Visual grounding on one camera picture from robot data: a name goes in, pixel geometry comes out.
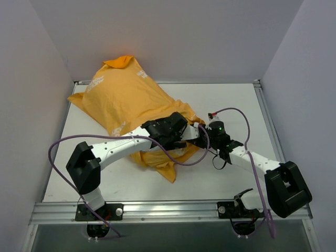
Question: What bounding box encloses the orange Mickey Mouse pillowcase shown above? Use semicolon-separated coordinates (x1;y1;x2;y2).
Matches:
67;55;207;184

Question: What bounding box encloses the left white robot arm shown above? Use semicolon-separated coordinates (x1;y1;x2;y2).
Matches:
66;112;199;220

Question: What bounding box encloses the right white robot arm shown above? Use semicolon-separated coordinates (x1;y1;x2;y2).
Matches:
205;120;312;218

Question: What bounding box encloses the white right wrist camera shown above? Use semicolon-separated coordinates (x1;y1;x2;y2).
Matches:
206;113;224;130

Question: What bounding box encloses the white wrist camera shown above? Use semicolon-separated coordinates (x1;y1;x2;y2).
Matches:
181;122;199;141
206;113;224;130

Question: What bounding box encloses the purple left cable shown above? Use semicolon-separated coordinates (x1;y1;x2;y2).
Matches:
48;124;211;241

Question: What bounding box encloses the purple cable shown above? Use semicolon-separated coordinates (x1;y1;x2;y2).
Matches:
214;107;278;239
48;124;211;241

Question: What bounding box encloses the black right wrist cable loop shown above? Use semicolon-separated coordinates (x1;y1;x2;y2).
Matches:
212;153;228;170

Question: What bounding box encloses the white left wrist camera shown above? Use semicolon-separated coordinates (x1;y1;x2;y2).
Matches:
181;122;199;141

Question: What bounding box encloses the aluminium right side rail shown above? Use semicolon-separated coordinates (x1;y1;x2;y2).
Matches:
253;80;286;162

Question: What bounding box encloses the aluminium rail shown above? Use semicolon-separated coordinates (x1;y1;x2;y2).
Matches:
253;80;286;162
28;201;313;224

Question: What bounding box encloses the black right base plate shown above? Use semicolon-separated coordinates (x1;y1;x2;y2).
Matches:
217;201;235;219

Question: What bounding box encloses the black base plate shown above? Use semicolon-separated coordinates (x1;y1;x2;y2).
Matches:
217;201;235;219
75;203;124;222

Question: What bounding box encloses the aluminium front rail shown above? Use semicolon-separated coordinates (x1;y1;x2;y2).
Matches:
28;201;313;224

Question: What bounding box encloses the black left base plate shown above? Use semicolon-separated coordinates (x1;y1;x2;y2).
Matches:
75;203;124;222

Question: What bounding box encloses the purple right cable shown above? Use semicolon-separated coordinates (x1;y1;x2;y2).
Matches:
214;107;278;239

